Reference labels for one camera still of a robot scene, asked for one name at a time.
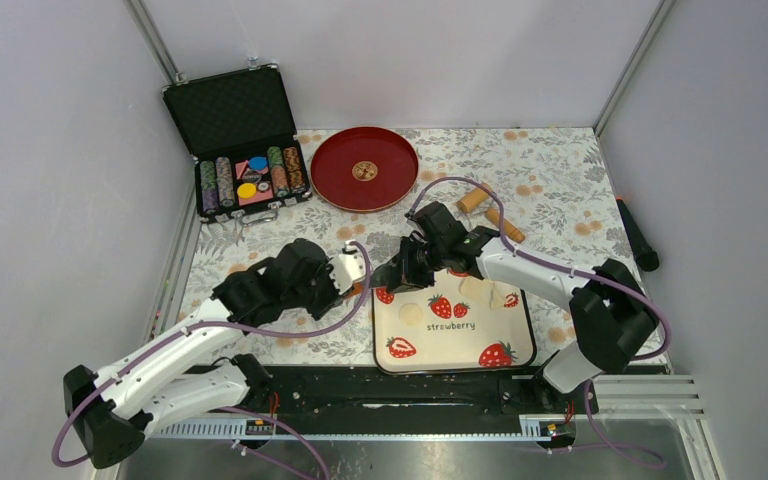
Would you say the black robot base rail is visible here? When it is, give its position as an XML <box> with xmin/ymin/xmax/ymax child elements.
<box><xmin>206</xmin><ymin>352</ymin><xmax>601</xmax><ymax>437</ymax></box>

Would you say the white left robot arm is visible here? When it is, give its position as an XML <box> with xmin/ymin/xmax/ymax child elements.
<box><xmin>52</xmin><ymin>239</ymin><xmax>371</xmax><ymax>469</ymax></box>

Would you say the square strawberry ceramic plate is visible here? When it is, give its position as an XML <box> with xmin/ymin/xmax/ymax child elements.
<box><xmin>372</xmin><ymin>271</ymin><xmax>536</xmax><ymax>374</ymax></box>

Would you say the wooden dough roller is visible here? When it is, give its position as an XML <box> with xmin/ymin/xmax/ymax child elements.
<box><xmin>455</xmin><ymin>187</ymin><xmax>526</xmax><ymax>244</ymax></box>

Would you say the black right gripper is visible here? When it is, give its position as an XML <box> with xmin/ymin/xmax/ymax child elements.
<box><xmin>386</xmin><ymin>236</ymin><xmax>448</xmax><ymax>295</ymax></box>

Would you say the slotted grey cable duct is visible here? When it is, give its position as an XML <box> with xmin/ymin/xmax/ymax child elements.
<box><xmin>151</xmin><ymin>409</ymin><xmax>575</xmax><ymax>442</ymax></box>

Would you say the floral patterned tablecloth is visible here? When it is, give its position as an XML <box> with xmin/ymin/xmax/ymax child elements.
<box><xmin>170</xmin><ymin>128</ymin><xmax>633</xmax><ymax>366</ymax></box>

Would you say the round cut dough wrapper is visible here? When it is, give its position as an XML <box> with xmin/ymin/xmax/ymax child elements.
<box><xmin>398</xmin><ymin>303</ymin><xmax>424</xmax><ymax>327</ymax></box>

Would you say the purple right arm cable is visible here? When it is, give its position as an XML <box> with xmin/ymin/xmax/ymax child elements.
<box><xmin>405</xmin><ymin>176</ymin><xmax>673</xmax><ymax>473</ymax></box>

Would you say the black poker chip case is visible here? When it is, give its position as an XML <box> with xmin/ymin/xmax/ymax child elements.
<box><xmin>161</xmin><ymin>63</ymin><xmax>313</xmax><ymax>224</ymax></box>

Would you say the round red lacquer tray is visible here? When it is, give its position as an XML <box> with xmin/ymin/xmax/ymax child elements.
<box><xmin>309</xmin><ymin>127</ymin><xmax>419</xmax><ymax>213</ymax></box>

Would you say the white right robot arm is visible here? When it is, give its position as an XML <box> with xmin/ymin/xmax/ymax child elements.
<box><xmin>372</xmin><ymin>202</ymin><xmax>660</xmax><ymax>412</ymax></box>

